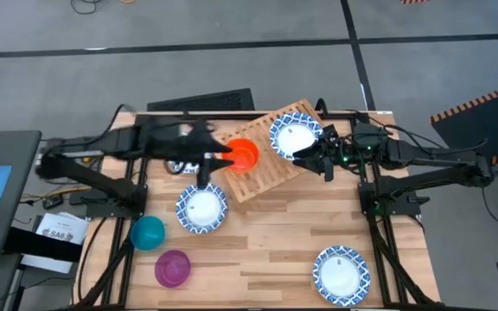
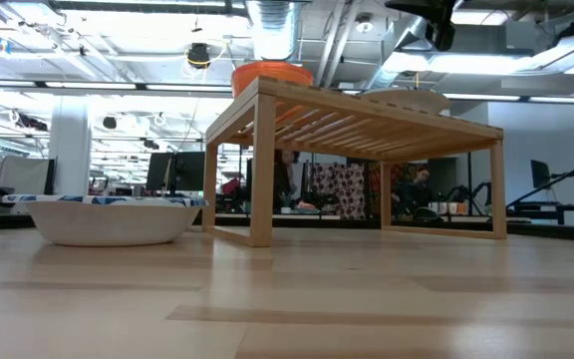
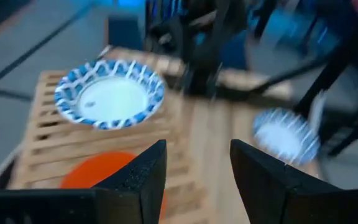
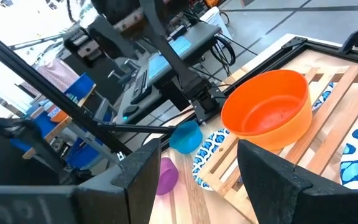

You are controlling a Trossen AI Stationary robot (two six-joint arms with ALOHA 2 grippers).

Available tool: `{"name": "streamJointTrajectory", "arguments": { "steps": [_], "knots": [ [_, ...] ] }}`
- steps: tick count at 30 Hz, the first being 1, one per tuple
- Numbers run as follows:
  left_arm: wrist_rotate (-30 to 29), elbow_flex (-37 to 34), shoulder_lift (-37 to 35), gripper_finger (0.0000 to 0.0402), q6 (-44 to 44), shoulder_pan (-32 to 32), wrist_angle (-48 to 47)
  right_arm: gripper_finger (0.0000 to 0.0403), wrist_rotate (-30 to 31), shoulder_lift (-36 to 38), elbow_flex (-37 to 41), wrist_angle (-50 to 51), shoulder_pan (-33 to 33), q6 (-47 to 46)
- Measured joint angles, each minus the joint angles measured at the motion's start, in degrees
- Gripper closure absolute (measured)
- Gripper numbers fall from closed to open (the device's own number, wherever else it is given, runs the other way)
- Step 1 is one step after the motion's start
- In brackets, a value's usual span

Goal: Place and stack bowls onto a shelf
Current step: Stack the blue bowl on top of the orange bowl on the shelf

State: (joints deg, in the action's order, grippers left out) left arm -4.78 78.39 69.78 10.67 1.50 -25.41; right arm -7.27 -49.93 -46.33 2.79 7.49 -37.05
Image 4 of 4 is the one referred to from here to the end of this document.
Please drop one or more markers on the blue flat screen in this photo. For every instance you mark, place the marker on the blue flat screen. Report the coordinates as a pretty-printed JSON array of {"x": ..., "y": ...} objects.
[{"x": 166, "y": 60}]

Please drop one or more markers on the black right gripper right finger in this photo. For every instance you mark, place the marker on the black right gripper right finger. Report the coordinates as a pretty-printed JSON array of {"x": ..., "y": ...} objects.
[{"x": 269, "y": 186}]

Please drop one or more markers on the grey side desk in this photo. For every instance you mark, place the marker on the grey side desk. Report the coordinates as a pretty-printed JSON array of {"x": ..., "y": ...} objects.
[{"x": 197, "y": 37}]

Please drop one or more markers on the slatted wooden shelf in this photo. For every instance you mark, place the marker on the slatted wooden shelf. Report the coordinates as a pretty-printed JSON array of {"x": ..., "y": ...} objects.
[{"x": 325, "y": 124}]

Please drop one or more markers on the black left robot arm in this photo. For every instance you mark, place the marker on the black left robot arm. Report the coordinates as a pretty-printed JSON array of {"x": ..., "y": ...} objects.
[{"x": 117, "y": 28}]

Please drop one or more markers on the teal plastic bowl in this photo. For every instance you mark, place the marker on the teal plastic bowl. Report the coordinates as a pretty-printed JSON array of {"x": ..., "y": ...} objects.
[{"x": 185, "y": 138}]

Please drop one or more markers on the blue storage bin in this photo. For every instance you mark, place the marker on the blue storage bin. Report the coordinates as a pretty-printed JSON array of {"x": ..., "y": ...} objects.
[{"x": 81, "y": 88}]

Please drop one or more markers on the white box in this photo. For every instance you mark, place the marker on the white box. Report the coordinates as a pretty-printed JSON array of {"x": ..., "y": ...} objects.
[{"x": 217, "y": 21}]

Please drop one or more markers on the purple plastic bowl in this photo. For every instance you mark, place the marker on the purple plastic bowl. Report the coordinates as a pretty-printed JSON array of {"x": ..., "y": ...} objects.
[{"x": 166, "y": 177}]

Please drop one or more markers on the black computer mouse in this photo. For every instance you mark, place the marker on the black computer mouse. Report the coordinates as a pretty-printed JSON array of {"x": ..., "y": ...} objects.
[{"x": 130, "y": 111}]

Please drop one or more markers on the pink cloth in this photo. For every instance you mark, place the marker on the pink cloth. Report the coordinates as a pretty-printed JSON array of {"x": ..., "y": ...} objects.
[{"x": 59, "y": 74}]

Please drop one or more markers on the black keyboard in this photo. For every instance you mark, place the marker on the black keyboard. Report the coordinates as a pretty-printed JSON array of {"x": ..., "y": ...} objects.
[{"x": 140, "y": 87}]

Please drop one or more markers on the orange plastic bowl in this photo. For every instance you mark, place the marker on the orange plastic bowl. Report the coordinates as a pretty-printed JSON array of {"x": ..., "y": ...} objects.
[{"x": 269, "y": 115}]

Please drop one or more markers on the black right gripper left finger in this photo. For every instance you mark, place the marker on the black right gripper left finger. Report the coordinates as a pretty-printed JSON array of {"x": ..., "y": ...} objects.
[{"x": 129, "y": 193}]

